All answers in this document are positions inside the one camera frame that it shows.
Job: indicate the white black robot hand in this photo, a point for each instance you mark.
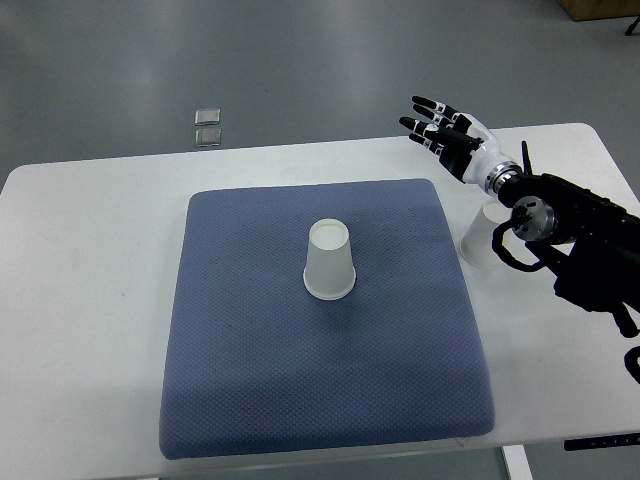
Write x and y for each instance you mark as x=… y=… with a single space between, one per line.
x=464 y=146

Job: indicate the white paper cup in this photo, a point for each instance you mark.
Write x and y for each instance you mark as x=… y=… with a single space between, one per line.
x=329 y=272
x=476 y=244

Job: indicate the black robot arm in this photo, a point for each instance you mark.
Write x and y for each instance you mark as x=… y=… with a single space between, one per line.
x=588 y=242

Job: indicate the brown cardboard box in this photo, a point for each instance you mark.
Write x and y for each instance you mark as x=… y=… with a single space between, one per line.
x=587 y=10

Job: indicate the white paper cup on cushion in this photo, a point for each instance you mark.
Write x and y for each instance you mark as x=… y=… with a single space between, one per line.
x=329 y=272

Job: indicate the black tripod leg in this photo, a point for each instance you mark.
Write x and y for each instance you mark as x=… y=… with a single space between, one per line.
x=632 y=27

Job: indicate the upper metal floor plate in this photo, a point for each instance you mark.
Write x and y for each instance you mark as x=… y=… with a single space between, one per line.
x=207 y=116

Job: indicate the blue fabric cushion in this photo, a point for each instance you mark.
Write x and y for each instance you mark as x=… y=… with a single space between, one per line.
x=256 y=364

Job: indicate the white table leg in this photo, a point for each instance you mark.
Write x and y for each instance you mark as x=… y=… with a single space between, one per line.
x=516 y=462

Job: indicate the black table control panel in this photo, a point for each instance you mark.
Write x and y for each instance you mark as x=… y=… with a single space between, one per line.
x=602 y=442

